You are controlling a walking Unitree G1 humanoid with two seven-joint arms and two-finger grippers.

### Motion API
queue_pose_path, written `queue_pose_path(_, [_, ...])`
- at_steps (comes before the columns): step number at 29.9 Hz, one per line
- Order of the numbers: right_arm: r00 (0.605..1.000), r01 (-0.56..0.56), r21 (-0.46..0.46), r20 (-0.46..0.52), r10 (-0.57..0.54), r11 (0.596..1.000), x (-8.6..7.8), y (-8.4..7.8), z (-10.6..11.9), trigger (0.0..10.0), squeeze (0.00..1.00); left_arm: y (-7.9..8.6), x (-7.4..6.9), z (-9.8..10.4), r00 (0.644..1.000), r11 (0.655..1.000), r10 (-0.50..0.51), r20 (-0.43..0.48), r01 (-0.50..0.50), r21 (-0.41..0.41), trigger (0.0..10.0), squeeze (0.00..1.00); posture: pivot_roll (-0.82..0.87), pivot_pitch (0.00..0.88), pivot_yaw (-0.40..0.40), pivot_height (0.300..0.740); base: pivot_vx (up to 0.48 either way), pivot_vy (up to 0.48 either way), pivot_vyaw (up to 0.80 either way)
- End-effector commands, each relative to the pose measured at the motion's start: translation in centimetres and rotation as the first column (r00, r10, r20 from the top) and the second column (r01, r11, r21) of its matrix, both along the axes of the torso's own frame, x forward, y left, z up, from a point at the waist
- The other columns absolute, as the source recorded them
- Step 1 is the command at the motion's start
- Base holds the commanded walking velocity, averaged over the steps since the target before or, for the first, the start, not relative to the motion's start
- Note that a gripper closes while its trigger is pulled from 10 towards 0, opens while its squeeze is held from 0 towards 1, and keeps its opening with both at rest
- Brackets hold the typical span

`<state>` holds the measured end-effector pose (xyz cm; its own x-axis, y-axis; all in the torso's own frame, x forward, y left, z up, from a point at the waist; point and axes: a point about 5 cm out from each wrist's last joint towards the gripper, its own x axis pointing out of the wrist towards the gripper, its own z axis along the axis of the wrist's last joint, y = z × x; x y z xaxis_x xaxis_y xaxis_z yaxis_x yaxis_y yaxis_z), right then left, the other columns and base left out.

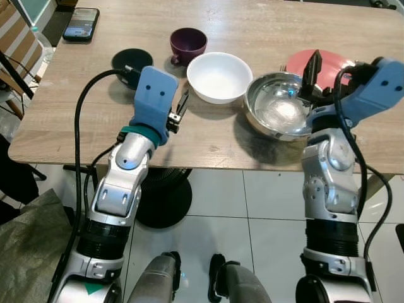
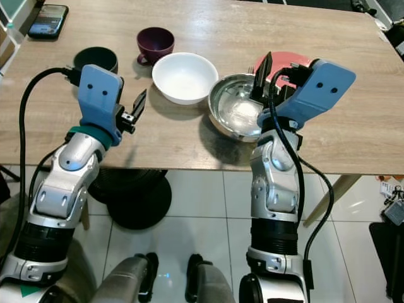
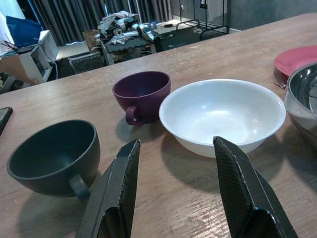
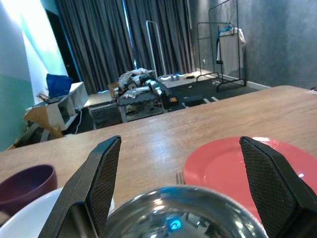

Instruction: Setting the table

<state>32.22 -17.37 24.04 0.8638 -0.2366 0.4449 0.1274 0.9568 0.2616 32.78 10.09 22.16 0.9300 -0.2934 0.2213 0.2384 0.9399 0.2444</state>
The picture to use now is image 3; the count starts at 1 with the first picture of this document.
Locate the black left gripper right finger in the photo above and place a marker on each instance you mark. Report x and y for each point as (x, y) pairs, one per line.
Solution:
(245, 196)

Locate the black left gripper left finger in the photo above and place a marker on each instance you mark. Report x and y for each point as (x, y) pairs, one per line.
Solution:
(116, 188)

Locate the dark grey cup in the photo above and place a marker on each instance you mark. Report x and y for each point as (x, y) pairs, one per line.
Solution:
(49, 153)

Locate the white bowl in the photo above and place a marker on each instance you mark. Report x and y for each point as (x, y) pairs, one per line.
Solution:
(223, 111)

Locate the purple cup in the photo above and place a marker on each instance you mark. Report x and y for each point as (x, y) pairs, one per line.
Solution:
(143, 91)

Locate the stainless steel bowl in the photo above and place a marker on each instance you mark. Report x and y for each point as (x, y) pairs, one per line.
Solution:
(304, 99)

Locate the grey plastic crate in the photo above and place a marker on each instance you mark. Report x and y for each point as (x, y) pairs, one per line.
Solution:
(85, 62)

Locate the black phone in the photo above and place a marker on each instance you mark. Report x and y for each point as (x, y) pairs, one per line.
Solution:
(3, 116)

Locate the black foam mat table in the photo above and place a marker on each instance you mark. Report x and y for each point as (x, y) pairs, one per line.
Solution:
(128, 50)

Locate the red plate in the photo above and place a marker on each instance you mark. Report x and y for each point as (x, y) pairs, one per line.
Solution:
(294, 59)

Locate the small brown cardboard box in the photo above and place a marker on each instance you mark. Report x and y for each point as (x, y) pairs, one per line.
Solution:
(90, 38)

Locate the white shelf unit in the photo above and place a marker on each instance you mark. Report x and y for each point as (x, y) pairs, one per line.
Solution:
(42, 54)

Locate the silver robot parts pile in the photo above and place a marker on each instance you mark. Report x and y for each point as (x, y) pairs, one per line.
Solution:
(128, 27)

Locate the black metal rack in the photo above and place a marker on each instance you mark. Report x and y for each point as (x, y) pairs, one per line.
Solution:
(200, 27)

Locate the dark grey curtain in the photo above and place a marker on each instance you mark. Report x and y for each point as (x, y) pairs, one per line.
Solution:
(74, 17)

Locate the blue bag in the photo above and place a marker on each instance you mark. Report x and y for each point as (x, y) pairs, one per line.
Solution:
(23, 31)

